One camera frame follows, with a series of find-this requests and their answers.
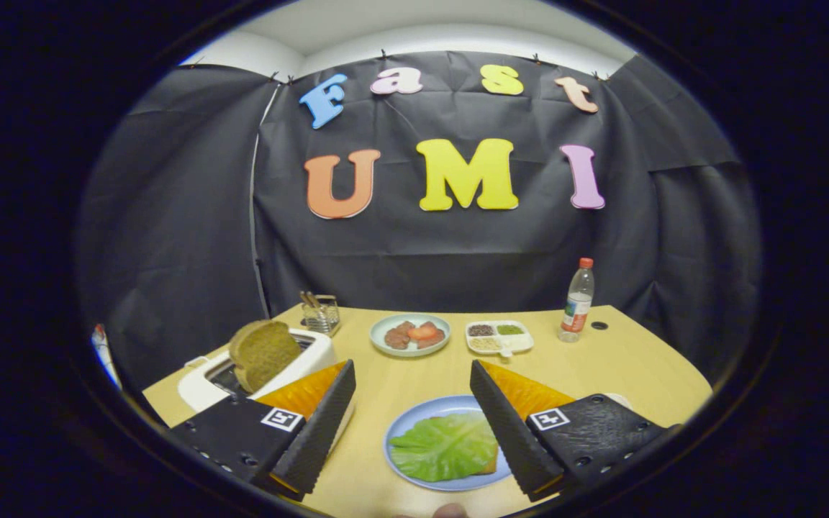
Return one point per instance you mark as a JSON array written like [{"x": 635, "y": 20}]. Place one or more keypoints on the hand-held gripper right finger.
[{"x": 508, "y": 432}]

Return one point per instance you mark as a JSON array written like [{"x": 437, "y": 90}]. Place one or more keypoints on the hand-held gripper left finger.
[{"x": 321, "y": 428}]

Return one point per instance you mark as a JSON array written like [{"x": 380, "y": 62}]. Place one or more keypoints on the green lettuce leaf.
[{"x": 443, "y": 446}]

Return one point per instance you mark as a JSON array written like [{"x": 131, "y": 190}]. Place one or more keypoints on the square bread slice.
[{"x": 492, "y": 467}]

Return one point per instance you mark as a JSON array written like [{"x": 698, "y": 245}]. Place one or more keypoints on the white toaster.
[{"x": 315, "y": 352}]

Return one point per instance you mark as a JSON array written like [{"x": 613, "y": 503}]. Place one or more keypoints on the white divided seasoning tray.
[{"x": 520, "y": 344}]

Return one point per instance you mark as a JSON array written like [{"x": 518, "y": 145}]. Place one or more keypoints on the blue plate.
[{"x": 414, "y": 414}]

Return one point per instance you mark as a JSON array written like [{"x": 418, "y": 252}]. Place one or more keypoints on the brown toast slice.
[{"x": 263, "y": 352}]

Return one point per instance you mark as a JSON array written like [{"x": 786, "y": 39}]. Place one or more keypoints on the clear utensil holder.
[{"x": 322, "y": 320}]

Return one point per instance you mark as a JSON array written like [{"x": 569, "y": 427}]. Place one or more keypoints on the white rectangular plate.
[{"x": 619, "y": 400}]

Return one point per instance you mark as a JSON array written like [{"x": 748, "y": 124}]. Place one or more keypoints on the pale green plate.
[{"x": 411, "y": 353}]

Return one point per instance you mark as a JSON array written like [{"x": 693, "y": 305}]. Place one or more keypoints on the brown meat pieces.
[{"x": 396, "y": 338}]

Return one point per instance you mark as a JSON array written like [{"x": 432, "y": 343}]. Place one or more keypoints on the red tomato slices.
[{"x": 426, "y": 332}]

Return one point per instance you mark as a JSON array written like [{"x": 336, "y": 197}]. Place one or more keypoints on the clear red-capped water bottle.
[{"x": 576, "y": 309}]

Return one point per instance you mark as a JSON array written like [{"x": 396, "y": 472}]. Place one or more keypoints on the black backdrop cloth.
[{"x": 458, "y": 259}]

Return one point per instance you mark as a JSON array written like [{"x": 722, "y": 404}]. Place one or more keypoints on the red and white object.
[{"x": 103, "y": 349}]

